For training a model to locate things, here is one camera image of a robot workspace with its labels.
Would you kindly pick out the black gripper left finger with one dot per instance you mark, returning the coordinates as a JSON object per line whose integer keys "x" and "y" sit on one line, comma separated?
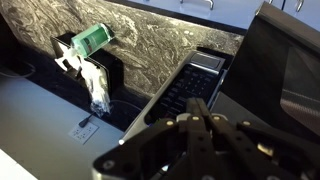
{"x": 160, "y": 150}

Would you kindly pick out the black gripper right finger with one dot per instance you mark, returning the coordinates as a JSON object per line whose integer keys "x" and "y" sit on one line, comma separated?
{"x": 253, "y": 150}

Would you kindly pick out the black microwave door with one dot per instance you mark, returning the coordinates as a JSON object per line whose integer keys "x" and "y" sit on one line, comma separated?
{"x": 266, "y": 66}

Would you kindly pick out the black microwave oven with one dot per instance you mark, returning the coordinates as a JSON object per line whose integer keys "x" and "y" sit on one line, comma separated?
{"x": 190, "y": 83}

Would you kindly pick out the black power plug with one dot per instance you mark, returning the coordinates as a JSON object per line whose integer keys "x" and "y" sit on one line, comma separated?
{"x": 86, "y": 122}

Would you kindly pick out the white crumpled tissue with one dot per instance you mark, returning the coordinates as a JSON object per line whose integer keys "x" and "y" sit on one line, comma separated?
{"x": 96, "y": 86}

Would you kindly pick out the black tissue box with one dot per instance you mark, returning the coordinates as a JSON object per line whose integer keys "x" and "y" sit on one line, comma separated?
{"x": 111, "y": 71}

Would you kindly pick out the green hand sanitizer bottle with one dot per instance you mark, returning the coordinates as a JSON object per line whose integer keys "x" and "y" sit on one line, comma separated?
{"x": 91, "y": 40}

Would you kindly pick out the pale blue lower cabinets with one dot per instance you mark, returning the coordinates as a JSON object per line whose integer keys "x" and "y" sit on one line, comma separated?
{"x": 233, "y": 13}

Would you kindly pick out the white wall outlet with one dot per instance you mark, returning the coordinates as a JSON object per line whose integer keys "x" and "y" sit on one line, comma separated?
{"x": 83, "y": 133}

